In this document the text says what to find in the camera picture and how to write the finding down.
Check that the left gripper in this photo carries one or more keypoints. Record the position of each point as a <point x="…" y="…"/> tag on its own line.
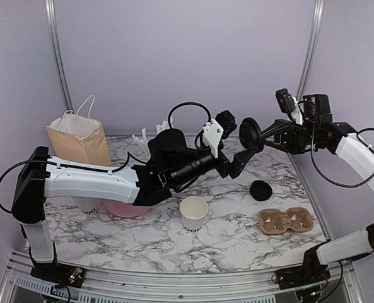
<point x="241" y="160"/>

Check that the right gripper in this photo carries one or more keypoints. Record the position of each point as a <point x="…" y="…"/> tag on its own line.
<point x="293" y="136"/>

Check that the white paper coffee cup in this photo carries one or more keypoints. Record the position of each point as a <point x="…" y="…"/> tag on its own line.
<point x="193" y="210"/>

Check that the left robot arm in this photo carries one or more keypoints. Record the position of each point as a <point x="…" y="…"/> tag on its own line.
<point x="221" y="145"/>

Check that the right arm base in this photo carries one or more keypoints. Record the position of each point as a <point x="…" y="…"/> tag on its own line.
<point x="300" y="277"/>

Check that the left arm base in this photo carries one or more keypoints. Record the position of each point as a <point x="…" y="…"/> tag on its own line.
<point x="67" y="275"/>

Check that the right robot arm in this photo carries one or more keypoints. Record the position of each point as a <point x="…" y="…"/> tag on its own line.
<point x="310" y="127"/>

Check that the cardboard cup carrier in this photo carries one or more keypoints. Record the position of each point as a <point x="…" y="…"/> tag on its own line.
<point x="276" y="222"/>

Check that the pink plate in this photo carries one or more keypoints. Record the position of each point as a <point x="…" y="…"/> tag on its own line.
<point x="124" y="210"/>

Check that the brown paper bag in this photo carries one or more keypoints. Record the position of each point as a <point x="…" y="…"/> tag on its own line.
<point x="79" y="139"/>

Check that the stack of white paper cups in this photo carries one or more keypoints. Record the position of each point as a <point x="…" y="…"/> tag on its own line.
<point x="89" y="206"/>

